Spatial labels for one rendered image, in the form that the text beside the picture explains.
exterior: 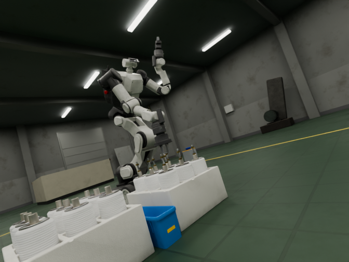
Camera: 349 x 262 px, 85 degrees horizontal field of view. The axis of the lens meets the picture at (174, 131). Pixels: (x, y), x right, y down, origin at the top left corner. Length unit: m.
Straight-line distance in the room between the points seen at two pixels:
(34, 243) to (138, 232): 0.31
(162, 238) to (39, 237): 0.39
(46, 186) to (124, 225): 5.79
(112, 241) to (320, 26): 8.37
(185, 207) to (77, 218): 0.44
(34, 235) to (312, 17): 8.64
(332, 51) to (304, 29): 1.19
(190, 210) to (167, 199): 0.13
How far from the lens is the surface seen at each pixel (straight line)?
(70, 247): 0.70
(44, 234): 0.71
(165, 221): 0.81
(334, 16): 8.56
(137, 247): 0.79
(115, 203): 0.77
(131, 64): 1.75
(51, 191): 6.50
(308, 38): 8.52
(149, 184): 1.02
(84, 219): 0.73
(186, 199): 0.93
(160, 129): 1.26
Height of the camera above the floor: 0.33
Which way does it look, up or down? 6 degrees up
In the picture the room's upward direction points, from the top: 17 degrees counter-clockwise
